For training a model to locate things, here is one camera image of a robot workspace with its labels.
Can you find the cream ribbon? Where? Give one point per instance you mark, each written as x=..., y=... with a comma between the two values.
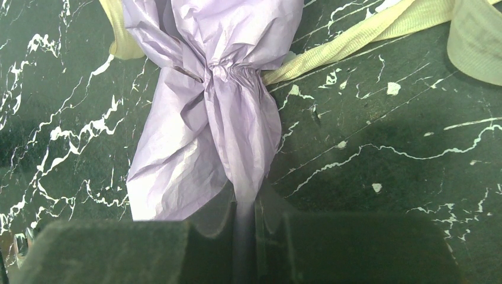
x=372, y=31

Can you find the purple wrapping paper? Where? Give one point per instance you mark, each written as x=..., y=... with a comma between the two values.
x=212, y=119

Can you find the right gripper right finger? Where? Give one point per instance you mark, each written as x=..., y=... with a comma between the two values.
x=295, y=246

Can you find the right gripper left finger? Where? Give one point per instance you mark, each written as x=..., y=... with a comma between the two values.
x=195, y=250

